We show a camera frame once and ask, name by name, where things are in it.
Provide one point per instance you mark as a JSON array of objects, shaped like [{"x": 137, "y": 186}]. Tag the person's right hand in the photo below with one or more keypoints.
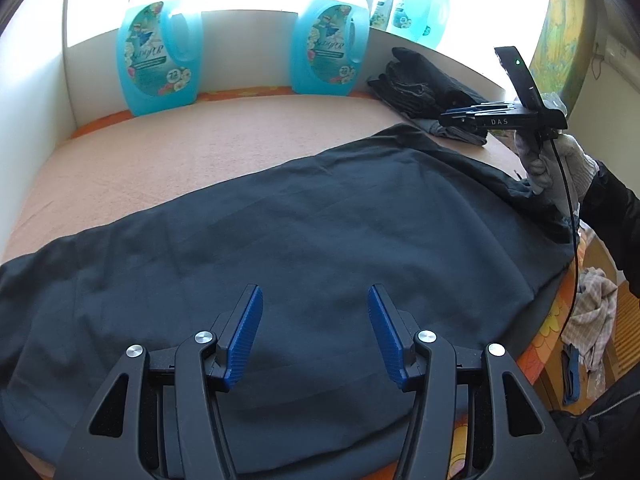
[{"x": 565, "y": 170}]

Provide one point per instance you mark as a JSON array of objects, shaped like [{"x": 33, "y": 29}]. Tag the floral refill pouch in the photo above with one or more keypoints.
[
  {"x": 374, "y": 10},
  {"x": 386, "y": 10}
]

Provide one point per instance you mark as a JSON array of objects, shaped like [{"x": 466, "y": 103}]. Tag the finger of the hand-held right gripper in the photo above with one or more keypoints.
[
  {"x": 457, "y": 119},
  {"x": 480, "y": 107}
]

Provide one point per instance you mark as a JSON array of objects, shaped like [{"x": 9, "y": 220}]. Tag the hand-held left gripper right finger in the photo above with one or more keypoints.
[{"x": 387, "y": 335}]

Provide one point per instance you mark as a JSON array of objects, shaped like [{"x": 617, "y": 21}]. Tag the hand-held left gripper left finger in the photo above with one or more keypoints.
[{"x": 245, "y": 335}]

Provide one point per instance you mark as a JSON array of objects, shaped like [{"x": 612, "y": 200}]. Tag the folded grey cloth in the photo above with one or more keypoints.
[{"x": 455, "y": 132}]

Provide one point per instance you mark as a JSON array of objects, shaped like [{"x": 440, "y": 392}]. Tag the person's black jacket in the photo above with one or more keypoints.
[{"x": 600, "y": 430}]

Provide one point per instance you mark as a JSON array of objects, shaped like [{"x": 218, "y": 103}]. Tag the stack of folded dark clothes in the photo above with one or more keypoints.
[{"x": 425, "y": 85}]

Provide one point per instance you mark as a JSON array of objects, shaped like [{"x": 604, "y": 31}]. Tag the blue detergent bottle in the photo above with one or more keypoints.
[
  {"x": 440, "y": 17},
  {"x": 325, "y": 45},
  {"x": 155, "y": 60},
  {"x": 412, "y": 10}
]

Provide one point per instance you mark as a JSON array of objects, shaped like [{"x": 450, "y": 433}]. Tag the checkered cloth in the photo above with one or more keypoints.
[{"x": 592, "y": 310}]

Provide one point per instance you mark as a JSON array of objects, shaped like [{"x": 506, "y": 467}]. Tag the person's right forearm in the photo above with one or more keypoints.
[{"x": 615, "y": 220}]

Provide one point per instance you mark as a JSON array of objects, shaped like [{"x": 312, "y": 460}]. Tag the black pants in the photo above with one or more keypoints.
[{"x": 300, "y": 220}]

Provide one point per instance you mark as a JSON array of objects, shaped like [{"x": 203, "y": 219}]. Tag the white cabinet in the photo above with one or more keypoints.
[{"x": 40, "y": 85}]

